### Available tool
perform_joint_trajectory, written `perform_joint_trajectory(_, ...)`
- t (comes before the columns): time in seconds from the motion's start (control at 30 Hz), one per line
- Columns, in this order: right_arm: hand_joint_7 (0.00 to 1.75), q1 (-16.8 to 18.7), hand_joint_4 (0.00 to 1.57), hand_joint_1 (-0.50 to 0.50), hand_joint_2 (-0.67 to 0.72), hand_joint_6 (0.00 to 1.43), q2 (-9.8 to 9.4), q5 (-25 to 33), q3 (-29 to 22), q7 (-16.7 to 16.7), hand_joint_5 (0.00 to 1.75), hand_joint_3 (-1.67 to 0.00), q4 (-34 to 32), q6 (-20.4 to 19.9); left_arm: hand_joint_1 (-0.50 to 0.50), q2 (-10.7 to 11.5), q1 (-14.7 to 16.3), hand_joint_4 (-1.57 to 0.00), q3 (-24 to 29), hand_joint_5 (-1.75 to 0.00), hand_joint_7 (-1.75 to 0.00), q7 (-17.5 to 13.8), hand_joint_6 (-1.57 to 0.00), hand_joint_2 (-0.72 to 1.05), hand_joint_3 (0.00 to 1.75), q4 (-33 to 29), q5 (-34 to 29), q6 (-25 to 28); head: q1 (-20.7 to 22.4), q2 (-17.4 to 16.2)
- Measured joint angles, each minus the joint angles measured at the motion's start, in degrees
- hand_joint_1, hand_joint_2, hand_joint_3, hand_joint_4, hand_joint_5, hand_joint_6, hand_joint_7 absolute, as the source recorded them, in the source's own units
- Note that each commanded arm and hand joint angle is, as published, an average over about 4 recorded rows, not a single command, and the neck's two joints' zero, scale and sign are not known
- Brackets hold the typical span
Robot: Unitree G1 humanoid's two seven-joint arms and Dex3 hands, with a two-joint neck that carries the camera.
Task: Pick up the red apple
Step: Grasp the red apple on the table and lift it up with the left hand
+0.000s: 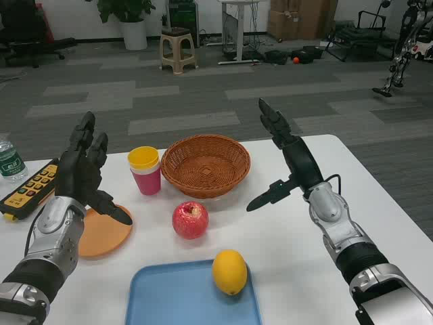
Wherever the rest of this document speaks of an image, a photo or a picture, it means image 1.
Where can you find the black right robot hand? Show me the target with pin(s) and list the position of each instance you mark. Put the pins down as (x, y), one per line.
(302, 162)

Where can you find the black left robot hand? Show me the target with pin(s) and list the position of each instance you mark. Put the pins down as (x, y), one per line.
(76, 172)

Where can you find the red apple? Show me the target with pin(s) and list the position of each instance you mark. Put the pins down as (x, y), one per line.
(189, 221)

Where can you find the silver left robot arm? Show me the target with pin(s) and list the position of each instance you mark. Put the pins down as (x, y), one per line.
(50, 233)

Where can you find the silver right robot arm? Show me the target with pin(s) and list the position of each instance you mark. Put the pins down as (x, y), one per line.
(338, 220)

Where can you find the yellow black remote controller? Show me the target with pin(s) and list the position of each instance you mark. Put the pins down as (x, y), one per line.
(23, 193)

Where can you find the clear water bottle green label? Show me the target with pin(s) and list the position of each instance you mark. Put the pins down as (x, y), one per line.
(10, 162)

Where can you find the orange plastic plate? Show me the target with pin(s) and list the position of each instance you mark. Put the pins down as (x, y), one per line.
(98, 237)

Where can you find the pink plastic cup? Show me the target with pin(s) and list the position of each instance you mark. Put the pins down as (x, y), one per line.
(147, 183)

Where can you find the clear glass plate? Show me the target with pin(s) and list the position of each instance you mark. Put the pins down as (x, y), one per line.
(220, 199)

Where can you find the brown wicker basket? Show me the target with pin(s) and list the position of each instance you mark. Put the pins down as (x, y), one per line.
(206, 169)

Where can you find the large black bag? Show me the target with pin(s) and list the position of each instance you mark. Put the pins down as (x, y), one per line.
(308, 55)

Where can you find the small black bag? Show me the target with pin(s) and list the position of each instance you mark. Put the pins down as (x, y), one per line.
(276, 57)

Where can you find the yellow lemon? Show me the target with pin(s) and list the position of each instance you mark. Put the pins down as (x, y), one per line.
(230, 271)

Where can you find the black folding lounge chair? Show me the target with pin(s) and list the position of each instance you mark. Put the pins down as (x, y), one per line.
(358, 37)

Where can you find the small cardboard box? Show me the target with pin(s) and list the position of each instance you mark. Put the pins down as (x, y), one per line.
(283, 25)
(283, 5)

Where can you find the standing humanoid robot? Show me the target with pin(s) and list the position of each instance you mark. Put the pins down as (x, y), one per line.
(400, 61)

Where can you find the large cardboard box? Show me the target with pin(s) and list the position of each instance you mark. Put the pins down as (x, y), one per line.
(314, 20)

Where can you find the white standing desk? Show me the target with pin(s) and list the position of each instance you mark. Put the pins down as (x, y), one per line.
(240, 30)

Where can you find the potted plant white pot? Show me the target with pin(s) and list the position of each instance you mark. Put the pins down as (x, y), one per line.
(133, 34)

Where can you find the black office chair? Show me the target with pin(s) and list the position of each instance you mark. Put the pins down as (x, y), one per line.
(23, 30)

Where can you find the blue plastic tray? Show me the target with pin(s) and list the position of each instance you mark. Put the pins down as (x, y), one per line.
(169, 298)

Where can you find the beige plastic stool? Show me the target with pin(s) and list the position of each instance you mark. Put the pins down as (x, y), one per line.
(177, 44)

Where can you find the white toy car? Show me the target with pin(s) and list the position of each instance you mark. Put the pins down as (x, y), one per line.
(423, 47)

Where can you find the black green computer case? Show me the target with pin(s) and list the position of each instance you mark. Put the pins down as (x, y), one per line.
(182, 17)

